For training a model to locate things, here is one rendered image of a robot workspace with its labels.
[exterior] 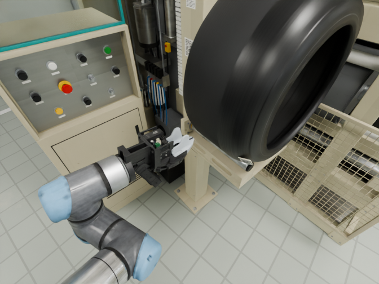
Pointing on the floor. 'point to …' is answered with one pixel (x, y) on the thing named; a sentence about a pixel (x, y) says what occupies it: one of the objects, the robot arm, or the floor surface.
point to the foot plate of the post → (197, 200)
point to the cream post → (199, 182)
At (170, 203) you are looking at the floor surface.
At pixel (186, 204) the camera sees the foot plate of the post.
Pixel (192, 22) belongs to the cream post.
